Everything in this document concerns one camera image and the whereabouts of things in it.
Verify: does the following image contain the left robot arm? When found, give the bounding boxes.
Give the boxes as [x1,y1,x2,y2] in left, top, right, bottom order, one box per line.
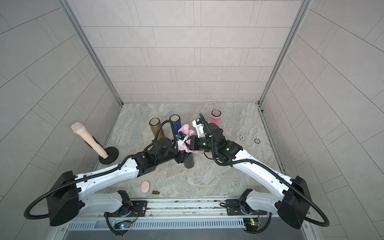
[24,138,189,226]

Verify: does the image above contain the left circuit board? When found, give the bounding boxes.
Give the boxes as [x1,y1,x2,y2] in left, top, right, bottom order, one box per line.
[114,221,132,230]

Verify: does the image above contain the pink oval soap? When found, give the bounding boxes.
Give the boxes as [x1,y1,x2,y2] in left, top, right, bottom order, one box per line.
[141,181,150,194]

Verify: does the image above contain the circuit board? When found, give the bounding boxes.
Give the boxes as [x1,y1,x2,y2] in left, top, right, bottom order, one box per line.
[243,218,263,232]
[114,221,132,230]

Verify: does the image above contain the gold thermos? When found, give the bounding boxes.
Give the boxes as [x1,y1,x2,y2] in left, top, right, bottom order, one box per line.
[149,118,164,140]

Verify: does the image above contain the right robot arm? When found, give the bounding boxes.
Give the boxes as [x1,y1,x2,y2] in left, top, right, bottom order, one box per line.
[189,118,330,229]

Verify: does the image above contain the blue thermos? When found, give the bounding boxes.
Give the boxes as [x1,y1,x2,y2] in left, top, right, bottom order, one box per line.
[169,114,182,135]

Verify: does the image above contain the pink thermos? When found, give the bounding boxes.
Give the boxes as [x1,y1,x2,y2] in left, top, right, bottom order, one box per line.
[210,109,222,127]

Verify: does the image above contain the right circuit board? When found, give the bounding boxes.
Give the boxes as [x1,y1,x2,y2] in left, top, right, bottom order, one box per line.
[243,218,263,232]

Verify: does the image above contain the aluminium front rail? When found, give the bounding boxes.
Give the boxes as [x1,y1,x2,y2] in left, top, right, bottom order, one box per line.
[59,196,311,222]

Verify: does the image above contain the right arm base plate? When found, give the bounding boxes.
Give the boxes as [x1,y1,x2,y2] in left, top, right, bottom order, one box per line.
[220,199,268,216]

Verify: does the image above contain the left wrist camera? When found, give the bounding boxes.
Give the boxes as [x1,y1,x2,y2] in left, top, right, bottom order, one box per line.
[176,132,188,151]

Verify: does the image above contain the black thermos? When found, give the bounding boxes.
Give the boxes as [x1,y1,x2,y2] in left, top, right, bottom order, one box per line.
[184,153,195,169]

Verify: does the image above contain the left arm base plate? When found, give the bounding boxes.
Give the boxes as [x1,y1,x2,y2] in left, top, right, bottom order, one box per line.
[104,201,148,218]

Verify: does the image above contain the beige microphone-shaped holder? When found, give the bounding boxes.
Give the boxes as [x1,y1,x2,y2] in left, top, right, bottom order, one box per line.
[71,122,119,165]

